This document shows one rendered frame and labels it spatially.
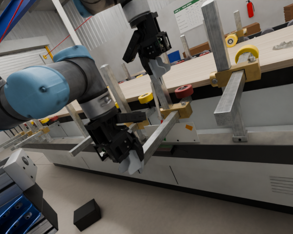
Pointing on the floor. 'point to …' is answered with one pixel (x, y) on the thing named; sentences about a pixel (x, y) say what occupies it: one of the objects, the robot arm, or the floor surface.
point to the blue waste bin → (174, 56)
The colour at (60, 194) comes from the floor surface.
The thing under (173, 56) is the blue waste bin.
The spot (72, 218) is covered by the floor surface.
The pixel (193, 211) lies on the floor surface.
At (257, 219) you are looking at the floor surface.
